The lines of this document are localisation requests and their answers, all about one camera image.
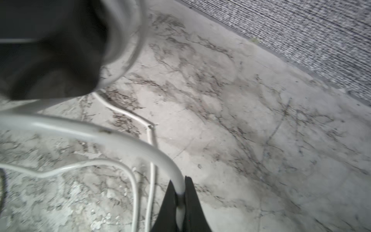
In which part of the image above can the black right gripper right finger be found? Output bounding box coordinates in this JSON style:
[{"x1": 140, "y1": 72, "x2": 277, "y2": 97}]
[{"x1": 184, "y1": 177, "x2": 212, "y2": 232}]

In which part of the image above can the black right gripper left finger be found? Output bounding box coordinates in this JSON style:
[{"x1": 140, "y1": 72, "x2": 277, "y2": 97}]
[{"x1": 150, "y1": 181, "x2": 178, "y2": 232}]

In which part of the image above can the purple power strip white cord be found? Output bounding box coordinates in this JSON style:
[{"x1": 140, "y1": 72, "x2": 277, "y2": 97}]
[{"x1": 0, "y1": 92, "x2": 158, "y2": 232}]

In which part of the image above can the black and white power strip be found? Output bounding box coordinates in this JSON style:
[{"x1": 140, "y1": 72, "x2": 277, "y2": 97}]
[{"x1": 1, "y1": 1, "x2": 186, "y2": 231}]

